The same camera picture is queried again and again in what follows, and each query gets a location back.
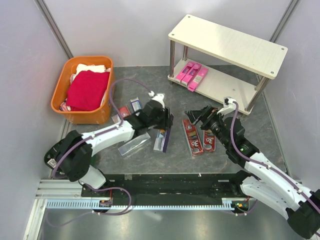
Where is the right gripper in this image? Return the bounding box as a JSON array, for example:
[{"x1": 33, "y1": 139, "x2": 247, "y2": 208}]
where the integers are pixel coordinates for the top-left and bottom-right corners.
[{"x1": 184, "y1": 104, "x2": 230, "y2": 148}]

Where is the holographic purple toothpaste box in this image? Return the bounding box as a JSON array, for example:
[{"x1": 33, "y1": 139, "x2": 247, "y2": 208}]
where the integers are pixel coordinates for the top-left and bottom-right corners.
[{"x1": 153, "y1": 128, "x2": 171, "y2": 153}]

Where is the pink toothpaste box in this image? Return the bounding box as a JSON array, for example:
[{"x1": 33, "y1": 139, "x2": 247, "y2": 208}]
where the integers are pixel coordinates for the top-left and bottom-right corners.
[
  {"x1": 175, "y1": 61, "x2": 195, "y2": 83},
  {"x1": 181, "y1": 63, "x2": 202, "y2": 86},
  {"x1": 187, "y1": 67, "x2": 209, "y2": 92}
]

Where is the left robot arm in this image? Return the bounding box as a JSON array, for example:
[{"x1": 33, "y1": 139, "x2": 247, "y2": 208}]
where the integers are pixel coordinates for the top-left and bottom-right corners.
[{"x1": 44, "y1": 100, "x2": 173, "y2": 197}]

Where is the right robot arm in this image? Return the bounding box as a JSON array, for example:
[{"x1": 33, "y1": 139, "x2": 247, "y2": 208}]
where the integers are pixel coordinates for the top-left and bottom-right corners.
[{"x1": 185, "y1": 105, "x2": 320, "y2": 239}]

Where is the white two-tier shelf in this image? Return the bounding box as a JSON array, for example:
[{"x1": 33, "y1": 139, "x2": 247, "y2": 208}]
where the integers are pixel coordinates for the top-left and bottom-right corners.
[{"x1": 168, "y1": 14, "x2": 288, "y2": 115}]

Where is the red 3D toothpaste box middle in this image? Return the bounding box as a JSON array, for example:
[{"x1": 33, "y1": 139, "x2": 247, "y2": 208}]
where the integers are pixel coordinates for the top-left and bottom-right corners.
[{"x1": 182, "y1": 118, "x2": 204, "y2": 157}]

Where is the red 3d toothpaste box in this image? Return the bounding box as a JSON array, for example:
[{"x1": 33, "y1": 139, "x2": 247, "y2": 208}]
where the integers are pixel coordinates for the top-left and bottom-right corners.
[
  {"x1": 202, "y1": 129, "x2": 216, "y2": 153},
  {"x1": 118, "y1": 105, "x2": 131, "y2": 119},
  {"x1": 182, "y1": 118, "x2": 204, "y2": 157}
]

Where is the red 3D toothpaste box right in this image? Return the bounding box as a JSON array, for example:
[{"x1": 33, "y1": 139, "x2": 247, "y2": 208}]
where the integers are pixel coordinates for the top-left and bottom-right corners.
[{"x1": 202, "y1": 129, "x2": 216, "y2": 153}]

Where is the red 3D toothpaste box left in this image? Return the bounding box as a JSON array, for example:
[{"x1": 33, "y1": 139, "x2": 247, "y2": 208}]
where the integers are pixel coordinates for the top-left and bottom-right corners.
[{"x1": 118, "y1": 105, "x2": 131, "y2": 119}]

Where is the silver toothpaste box small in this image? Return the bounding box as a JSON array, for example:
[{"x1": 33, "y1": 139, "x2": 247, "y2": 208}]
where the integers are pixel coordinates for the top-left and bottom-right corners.
[{"x1": 111, "y1": 114, "x2": 121, "y2": 124}]

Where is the silver toothpaste box long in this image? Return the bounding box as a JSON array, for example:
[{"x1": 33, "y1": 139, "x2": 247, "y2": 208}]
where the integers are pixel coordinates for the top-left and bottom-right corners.
[{"x1": 118, "y1": 132, "x2": 151, "y2": 157}]

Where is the orange plastic basket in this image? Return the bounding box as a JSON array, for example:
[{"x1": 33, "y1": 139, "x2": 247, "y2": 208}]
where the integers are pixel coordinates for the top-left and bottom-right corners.
[{"x1": 50, "y1": 55, "x2": 116, "y2": 125}]

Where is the red folded cloth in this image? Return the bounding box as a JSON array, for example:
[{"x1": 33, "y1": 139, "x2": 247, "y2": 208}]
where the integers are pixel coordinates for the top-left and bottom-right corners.
[{"x1": 66, "y1": 70, "x2": 110, "y2": 112}]

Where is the white cloth in basket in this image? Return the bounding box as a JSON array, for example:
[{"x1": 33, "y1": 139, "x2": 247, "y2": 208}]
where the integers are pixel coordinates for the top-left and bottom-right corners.
[{"x1": 70, "y1": 63, "x2": 111, "y2": 83}]

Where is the small pink packet in basket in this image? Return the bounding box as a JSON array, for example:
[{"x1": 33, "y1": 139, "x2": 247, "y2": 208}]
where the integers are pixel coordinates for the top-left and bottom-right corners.
[{"x1": 59, "y1": 98, "x2": 71, "y2": 112}]

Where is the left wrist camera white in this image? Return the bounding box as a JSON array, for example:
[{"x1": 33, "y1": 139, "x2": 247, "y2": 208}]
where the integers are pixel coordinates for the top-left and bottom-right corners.
[{"x1": 148, "y1": 90, "x2": 165, "y2": 108}]

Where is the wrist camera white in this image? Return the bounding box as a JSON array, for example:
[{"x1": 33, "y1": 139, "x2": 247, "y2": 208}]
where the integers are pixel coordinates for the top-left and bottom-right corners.
[
  {"x1": 217, "y1": 97, "x2": 238, "y2": 116},
  {"x1": 148, "y1": 90, "x2": 165, "y2": 108}
]

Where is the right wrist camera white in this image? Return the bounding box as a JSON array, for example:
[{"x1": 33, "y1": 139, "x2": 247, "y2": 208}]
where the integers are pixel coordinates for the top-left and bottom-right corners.
[{"x1": 217, "y1": 97, "x2": 238, "y2": 116}]

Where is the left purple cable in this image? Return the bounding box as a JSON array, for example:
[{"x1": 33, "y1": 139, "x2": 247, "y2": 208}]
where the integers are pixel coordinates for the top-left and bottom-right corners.
[{"x1": 46, "y1": 78, "x2": 153, "y2": 228}]

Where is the purple cable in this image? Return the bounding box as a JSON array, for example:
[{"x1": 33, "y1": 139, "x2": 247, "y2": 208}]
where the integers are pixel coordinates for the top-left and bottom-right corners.
[
  {"x1": 229, "y1": 101, "x2": 320, "y2": 217},
  {"x1": 46, "y1": 78, "x2": 153, "y2": 228}
]

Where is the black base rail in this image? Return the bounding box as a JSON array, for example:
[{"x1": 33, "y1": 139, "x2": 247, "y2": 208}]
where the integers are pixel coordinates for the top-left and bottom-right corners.
[{"x1": 81, "y1": 170, "x2": 250, "y2": 205}]

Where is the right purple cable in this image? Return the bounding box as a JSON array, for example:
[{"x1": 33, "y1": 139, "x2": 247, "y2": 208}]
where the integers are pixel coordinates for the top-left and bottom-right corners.
[{"x1": 229, "y1": 101, "x2": 320, "y2": 217}]

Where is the white cable duct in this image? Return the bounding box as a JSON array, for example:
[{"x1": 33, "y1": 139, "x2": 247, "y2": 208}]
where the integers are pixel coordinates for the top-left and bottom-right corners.
[{"x1": 46, "y1": 198, "x2": 249, "y2": 211}]

